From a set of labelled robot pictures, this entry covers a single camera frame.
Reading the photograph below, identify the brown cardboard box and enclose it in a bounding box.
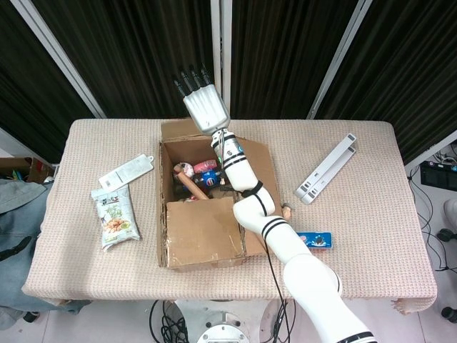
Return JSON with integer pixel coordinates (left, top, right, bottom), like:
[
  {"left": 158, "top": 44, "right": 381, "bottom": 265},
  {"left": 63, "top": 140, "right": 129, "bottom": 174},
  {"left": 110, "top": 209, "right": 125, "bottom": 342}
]
[{"left": 156, "top": 117, "right": 283, "bottom": 273}]

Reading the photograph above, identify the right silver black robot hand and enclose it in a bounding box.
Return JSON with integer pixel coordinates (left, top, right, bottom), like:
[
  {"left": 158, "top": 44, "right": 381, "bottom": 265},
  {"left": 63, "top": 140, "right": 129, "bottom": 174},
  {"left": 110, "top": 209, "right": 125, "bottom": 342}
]
[{"left": 174, "top": 63, "right": 231, "bottom": 136}]

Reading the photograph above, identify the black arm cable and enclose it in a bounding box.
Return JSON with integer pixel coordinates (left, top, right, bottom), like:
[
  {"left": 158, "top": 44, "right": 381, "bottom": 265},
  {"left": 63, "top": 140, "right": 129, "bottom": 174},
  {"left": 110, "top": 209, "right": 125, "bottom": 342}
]
[{"left": 242, "top": 181, "right": 292, "bottom": 343}]

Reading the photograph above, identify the red snack pack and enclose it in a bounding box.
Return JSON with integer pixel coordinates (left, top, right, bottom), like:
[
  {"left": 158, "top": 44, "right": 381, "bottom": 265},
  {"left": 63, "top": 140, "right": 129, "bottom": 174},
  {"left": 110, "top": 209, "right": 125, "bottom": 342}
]
[{"left": 193, "top": 159, "right": 219, "bottom": 175}]

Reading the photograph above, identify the black curtain panel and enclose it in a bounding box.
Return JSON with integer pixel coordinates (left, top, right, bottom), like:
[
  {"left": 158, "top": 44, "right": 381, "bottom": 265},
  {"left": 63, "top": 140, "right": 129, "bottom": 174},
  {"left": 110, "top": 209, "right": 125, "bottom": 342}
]
[
  {"left": 229, "top": 0, "right": 358, "bottom": 120},
  {"left": 315, "top": 0, "right": 457, "bottom": 166},
  {"left": 0, "top": 0, "right": 96, "bottom": 165},
  {"left": 31, "top": 0, "right": 219, "bottom": 119}
]

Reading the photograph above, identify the Pepsi cola bottle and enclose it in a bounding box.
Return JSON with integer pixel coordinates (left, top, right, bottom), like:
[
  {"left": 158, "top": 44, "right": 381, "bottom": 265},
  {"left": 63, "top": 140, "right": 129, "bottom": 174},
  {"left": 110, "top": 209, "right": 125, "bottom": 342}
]
[{"left": 194, "top": 168, "right": 225, "bottom": 189}]

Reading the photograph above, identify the white partition post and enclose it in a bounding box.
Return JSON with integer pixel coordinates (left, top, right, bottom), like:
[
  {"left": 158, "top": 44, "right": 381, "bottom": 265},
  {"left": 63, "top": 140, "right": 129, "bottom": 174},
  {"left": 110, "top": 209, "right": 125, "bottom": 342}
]
[
  {"left": 209, "top": 0, "right": 231, "bottom": 119},
  {"left": 9, "top": 0, "right": 106, "bottom": 119},
  {"left": 306, "top": 0, "right": 373, "bottom": 120}
]

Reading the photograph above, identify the white folding laptop stand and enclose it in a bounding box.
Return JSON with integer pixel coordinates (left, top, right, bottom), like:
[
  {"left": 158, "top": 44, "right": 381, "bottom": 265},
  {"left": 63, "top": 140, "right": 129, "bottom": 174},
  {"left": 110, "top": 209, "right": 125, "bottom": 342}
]
[{"left": 293, "top": 132, "right": 358, "bottom": 206}]

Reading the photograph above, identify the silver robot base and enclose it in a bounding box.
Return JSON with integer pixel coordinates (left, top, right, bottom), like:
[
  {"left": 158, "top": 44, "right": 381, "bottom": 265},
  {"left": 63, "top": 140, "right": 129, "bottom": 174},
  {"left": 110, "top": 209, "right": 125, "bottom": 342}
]
[{"left": 174, "top": 299, "right": 272, "bottom": 343}]

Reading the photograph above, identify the white flat hang-tag package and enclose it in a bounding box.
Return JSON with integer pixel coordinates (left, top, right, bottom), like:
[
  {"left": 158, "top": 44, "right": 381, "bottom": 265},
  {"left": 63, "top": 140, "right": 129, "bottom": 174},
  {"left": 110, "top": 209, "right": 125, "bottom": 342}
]
[{"left": 98, "top": 153, "right": 155, "bottom": 189}]

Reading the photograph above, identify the pink white plush toy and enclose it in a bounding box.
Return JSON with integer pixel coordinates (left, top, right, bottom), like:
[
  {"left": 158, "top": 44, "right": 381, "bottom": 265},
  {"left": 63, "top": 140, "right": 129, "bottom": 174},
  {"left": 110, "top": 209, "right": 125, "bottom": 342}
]
[{"left": 174, "top": 162, "right": 196, "bottom": 178}]

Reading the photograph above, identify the green nut snack bag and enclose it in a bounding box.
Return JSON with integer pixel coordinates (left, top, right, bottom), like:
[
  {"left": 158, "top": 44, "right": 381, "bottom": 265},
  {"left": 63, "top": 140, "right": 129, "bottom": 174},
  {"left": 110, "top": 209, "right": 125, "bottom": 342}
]
[{"left": 90, "top": 184, "right": 143, "bottom": 252}]

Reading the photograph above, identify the blue Oreo cookie box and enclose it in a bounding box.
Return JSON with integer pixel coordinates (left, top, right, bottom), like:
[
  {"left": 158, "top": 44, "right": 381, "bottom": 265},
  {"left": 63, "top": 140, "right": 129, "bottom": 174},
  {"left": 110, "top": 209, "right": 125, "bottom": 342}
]
[{"left": 296, "top": 232, "right": 333, "bottom": 253}]

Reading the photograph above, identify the person in grey clothing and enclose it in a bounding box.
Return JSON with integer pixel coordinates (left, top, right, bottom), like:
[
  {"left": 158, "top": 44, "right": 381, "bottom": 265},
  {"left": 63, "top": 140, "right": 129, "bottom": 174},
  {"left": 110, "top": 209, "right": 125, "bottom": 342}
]
[{"left": 0, "top": 178, "right": 92, "bottom": 328}]

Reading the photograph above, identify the black cable bundle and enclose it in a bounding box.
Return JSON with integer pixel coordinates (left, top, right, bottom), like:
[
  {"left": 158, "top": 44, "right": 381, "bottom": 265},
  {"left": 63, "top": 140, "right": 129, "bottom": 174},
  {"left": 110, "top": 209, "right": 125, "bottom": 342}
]
[{"left": 149, "top": 299, "right": 189, "bottom": 343}]

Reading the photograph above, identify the beige woven tablecloth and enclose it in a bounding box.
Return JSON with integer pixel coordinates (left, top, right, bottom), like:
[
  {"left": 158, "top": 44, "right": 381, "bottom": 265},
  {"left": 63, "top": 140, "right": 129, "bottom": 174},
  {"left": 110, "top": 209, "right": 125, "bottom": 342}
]
[{"left": 21, "top": 118, "right": 439, "bottom": 317}]

